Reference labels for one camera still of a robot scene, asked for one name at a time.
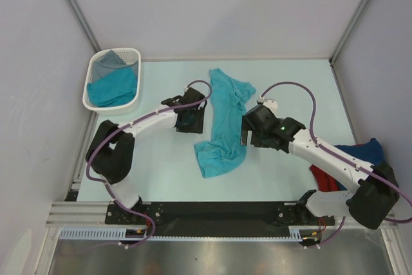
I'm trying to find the light teal polo shirt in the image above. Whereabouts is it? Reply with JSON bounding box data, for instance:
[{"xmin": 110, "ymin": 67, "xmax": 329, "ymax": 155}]
[{"xmin": 194, "ymin": 68, "xmax": 256, "ymax": 178}]

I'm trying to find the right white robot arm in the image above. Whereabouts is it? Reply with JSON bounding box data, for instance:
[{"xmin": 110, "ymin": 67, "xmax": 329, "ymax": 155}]
[{"xmin": 241, "ymin": 103, "xmax": 399, "ymax": 229}]

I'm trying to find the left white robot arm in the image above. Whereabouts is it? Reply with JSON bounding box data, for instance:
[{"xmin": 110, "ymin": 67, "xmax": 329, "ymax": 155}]
[{"xmin": 86, "ymin": 87, "xmax": 210, "ymax": 223}]

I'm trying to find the red folded shirt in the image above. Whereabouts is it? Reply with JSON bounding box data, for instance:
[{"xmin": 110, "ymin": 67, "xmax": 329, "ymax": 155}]
[{"xmin": 310, "ymin": 165, "xmax": 339, "ymax": 192}]

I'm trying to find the teal shirt in basket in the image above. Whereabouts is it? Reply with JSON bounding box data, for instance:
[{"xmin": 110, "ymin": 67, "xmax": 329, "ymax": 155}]
[{"xmin": 86, "ymin": 67, "xmax": 138, "ymax": 108}]

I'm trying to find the white plastic laundry basket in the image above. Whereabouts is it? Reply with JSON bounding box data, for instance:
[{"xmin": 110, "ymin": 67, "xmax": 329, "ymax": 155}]
[{"xmin": 82, "ymin": 48, "xmax": 142, "ymax": 115}]

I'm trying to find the grey shirt in basket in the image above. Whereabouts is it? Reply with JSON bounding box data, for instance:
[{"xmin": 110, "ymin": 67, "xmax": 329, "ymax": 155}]
[{"xmin": 91, "ymin": 50, "xmax": 127, "ymax": 81}]

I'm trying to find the navy blue folded shirt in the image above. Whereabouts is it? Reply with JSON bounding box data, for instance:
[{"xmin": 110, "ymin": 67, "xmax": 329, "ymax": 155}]
[{"xmin": 333, "ymin": 138, "xmax": 387, "ymax": 192}]

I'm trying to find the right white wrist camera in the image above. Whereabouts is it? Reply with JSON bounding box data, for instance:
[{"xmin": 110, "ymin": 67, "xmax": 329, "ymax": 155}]
[{"xmin": 257, "ymin": 96, "xmax": 278, "ymax": 115}]

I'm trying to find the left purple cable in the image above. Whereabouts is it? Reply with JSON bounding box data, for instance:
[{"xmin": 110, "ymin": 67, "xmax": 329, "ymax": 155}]
[{"xmin": 85, "ymin": 79, "xmax": 213, "ymax": 250}]

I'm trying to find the purple cable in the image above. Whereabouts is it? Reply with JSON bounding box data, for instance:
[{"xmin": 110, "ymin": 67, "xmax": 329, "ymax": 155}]
[
  {"xmin": 256, "ymin": 81, "xmax": 412, "ymax": 250},
  {"xmin": 85, "ymin": 79, "xmax": 213, "ymax": 250}
]

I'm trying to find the white slotted cable duct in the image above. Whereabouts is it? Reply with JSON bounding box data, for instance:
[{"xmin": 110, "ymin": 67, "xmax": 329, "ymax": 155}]
[{"xmin": 59, "ymin": 225, "xmax": 323, "ymax": 241}]

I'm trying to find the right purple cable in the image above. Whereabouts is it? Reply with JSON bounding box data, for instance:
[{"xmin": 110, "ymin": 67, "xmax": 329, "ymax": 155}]
[{"xmin": 256, "ymin": 81, "xmax": 412, "ymax": 250}]

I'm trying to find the aluminium frame rail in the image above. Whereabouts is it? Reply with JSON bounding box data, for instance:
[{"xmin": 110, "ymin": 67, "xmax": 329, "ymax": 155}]
[{"xmin": 44, "ymin": 200, "xmax": 397, "ymax": 228}]

